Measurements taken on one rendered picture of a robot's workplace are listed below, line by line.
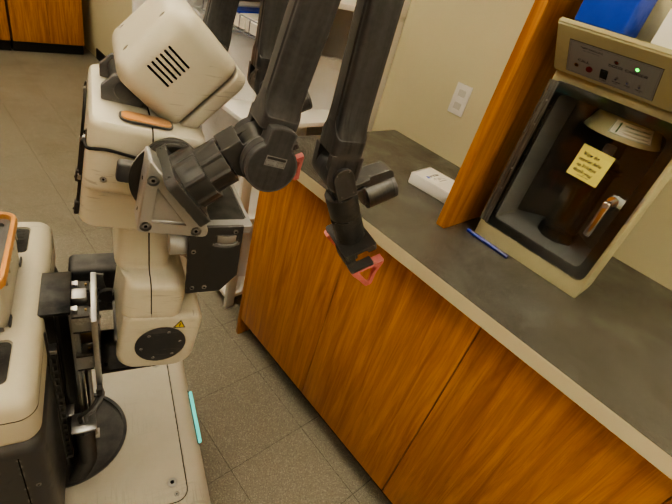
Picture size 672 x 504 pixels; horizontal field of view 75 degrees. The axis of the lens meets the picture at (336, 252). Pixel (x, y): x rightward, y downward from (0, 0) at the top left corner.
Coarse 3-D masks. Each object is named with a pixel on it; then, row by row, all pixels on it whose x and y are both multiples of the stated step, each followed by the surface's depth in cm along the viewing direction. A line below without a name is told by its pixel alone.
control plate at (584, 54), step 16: (576, 48) 92; (592, 48) 90; (592, 64) 93; (608, 64) 90; (624, 64) 87; (640, 64) 84; (608, 80) 93; (624, 80) 90; (640, 80) 87; (656, 80) 84; (640, 96) 90
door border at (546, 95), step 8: (552, 80) 103; (552, 88) 104; (544, 96) 105; (544, 104) 106; (536, 112) 108; (536, 120) 108; (528, 128) 110; (520, 136) 112; (528, 136) 110; (520, 144) 112; (512, 152) 114; (520, 152) 113; (512, 160) 115; (504, 168) 116; (512, 168) 115; (504, 176) 117; (504, 184) 118; (496, 192) 120; (496, 200) 120; (488, 208) 123; (488, 216) 123
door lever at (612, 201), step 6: (612, 198) 99; (606, 204) 96; (612, 204) 98; (618, 204) 99; (600, 210) 98; (606, 210) 97; (594, 216) 99; (600, 216) 98; (594, 222) 99; (588, 228) 100; (594, 228) 100; (588, 234) 101
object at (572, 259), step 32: (576, 96) 100; (544, 128) 107; (576, 128) 102; (608, 128) 97; (640, 128) 93; (544, 160) 109; (640, 160) 94; (512, 192) 117; (544, 192) 111; (576, 192) 105; (608, 192) 100; (640, 192) 95; (512, 224) 119; (544, 224) 112; (576, 224) 107; (608, 224) 101; (544, 256) 114; (576, 256) 108
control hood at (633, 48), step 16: (560, 32) 92; (576, 32) 89; (592, 32) 87; (608, 32) 85; (560, 48) 96; (608, 48) 87; (624, 48) 84; (640, 48) 82; (656, 48) 80; (560, 64) 99; (656, 64) 82; (592, 80) 96; (656, 96) 87
